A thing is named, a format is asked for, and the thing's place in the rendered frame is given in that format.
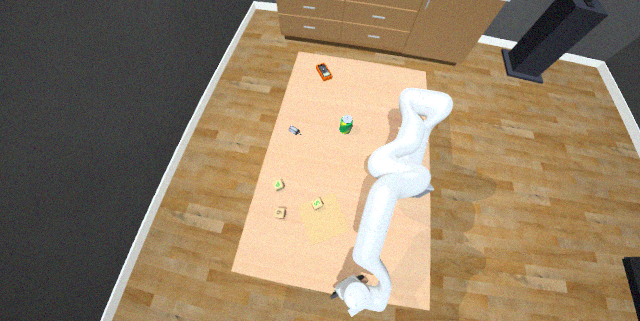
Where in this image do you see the green soda can with yellow stripe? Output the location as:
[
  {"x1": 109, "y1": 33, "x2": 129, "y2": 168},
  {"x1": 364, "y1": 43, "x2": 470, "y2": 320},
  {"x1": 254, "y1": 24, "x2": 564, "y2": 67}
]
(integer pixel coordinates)
[{"x1": 339, "y1": 115, "x2": 353, "y2": 134}]

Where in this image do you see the pale yellow square mat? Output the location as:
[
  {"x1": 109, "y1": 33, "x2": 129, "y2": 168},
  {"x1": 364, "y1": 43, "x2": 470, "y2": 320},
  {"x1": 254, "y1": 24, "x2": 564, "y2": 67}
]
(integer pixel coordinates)
[{"x1": 297, "y1": 193, "x2": 349, "y2": 246}]

